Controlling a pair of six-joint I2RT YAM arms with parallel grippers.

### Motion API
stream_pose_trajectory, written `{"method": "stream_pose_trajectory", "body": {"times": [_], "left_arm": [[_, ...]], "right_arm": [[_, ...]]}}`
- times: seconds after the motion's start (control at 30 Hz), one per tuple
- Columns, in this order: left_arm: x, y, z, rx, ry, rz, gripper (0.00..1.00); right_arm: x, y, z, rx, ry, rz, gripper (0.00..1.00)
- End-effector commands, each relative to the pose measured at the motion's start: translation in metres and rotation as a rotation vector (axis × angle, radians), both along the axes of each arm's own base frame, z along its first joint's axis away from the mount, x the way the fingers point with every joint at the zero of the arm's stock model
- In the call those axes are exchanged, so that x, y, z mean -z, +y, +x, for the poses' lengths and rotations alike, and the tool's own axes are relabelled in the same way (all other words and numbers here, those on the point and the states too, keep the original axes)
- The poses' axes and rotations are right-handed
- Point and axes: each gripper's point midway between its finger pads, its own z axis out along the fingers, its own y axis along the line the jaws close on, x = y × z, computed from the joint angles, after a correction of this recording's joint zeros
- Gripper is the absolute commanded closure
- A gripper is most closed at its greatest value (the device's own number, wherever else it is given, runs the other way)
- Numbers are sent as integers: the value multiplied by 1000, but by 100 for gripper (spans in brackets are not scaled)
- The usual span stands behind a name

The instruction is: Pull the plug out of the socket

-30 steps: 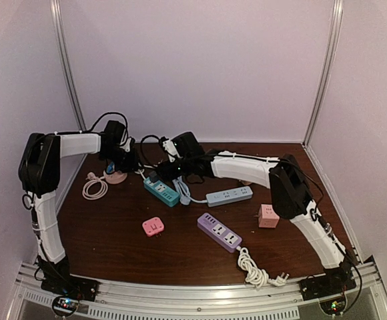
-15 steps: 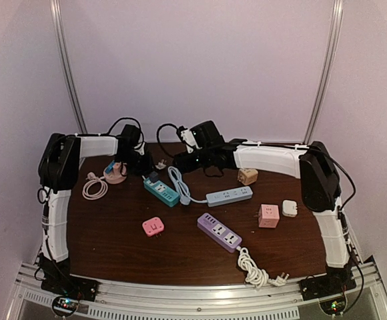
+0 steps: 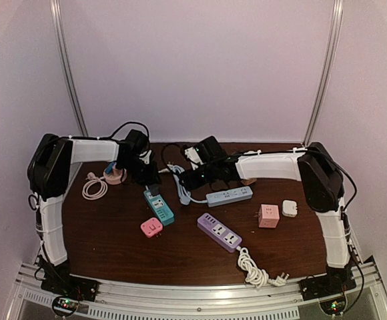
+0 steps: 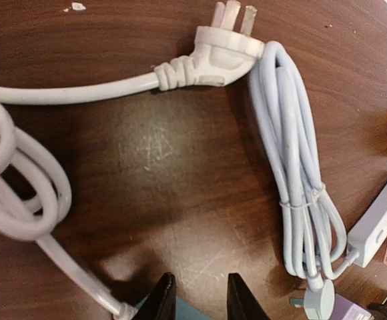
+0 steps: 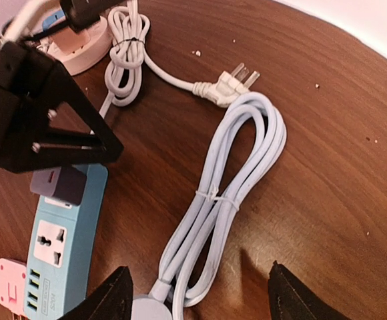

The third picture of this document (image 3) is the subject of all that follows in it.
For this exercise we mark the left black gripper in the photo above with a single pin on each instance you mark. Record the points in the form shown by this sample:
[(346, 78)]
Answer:
[(150, 178)]

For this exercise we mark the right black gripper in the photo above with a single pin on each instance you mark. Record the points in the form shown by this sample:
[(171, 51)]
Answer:
[(189, 179)]

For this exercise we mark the beige cube socket adapter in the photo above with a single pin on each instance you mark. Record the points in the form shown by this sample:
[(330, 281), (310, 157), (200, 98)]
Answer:
[(248, 181)]

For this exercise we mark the teal power strip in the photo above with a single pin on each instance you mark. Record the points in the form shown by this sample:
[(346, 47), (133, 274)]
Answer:
[(159, 207)]

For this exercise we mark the purple power strip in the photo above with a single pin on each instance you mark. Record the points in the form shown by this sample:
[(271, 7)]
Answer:
[(219, 233)]

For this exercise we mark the pink cube socket adapter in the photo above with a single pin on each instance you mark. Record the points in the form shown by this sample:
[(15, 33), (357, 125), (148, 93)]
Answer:
[(268, 216)]

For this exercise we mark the pink square plug adapter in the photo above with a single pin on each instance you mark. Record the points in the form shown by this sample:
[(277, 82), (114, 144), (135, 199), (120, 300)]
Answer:
[(151, 227)]

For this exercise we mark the white plug adapter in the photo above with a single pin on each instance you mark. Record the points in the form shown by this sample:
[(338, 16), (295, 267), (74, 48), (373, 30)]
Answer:
[(289, 208)]

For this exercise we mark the blue-grey power strip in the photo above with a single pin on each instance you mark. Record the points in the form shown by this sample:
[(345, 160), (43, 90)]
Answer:
[(229, 196)]

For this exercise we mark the small dark plug charger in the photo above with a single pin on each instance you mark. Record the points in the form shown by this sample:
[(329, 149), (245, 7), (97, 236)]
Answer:
[(153, 190)]

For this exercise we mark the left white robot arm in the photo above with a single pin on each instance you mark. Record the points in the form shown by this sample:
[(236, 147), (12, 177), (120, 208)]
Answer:
[(50, 169)]

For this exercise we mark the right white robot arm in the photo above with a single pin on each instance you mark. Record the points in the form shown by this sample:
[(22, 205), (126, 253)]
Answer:
[(321, 177)]

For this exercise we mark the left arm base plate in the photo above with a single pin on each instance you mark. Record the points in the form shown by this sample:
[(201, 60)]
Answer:
[(79, 289)]

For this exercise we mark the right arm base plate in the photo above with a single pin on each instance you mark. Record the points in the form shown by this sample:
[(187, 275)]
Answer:
[(329, 284)]

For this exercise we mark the left aluminium corner post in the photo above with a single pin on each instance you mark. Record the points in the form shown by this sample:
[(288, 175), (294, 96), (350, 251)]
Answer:
[(57, 19)]

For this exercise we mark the aluminium corner post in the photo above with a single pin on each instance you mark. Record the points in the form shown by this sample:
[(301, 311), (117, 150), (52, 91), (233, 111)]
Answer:
[(331, 49), (57, 19)]

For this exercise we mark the aluminium front rail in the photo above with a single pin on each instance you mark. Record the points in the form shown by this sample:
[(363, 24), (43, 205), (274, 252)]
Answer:
[(120, 300)]

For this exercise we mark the right aluminium corner post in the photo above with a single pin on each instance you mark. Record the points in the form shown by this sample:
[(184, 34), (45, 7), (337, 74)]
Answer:
[(331, 49)]

